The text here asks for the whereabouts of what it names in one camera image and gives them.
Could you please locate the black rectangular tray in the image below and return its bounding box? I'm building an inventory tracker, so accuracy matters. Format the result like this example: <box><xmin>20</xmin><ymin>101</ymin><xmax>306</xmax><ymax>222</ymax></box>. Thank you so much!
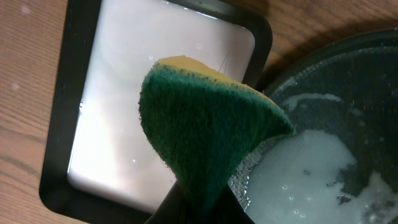
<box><xmin>39</xmin><ymin>0</ymin><xmax>272</xmax><ymax>223</ymax></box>

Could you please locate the round black tray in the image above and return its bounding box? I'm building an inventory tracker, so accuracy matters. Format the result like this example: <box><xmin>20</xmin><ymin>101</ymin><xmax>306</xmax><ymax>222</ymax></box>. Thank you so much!
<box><xmin>229</xmin><ymin>29</ymin><xmax>397</xmax><ymax>223</ymax></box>

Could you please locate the green yellow sponge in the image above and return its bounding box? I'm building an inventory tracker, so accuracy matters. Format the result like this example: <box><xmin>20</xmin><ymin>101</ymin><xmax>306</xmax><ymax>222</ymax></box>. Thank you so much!
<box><xmin>139</xmin><ymin>55</ymin><xmax>295</xmax><ymax>213</ymax></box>

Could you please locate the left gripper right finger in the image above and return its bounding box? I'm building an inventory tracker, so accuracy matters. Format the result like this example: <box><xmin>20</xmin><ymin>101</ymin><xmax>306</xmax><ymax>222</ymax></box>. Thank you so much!
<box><xmin>214</xmin><ymin>186</ymin><xmax>254</xmax><ymax>224</ymax></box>

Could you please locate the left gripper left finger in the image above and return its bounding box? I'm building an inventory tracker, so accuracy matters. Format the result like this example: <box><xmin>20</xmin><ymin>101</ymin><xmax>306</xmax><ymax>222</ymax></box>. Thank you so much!
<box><xmin>145</xmin><ymin>182</ymin><xmax>192</xmax><ymax>224</ymax></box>

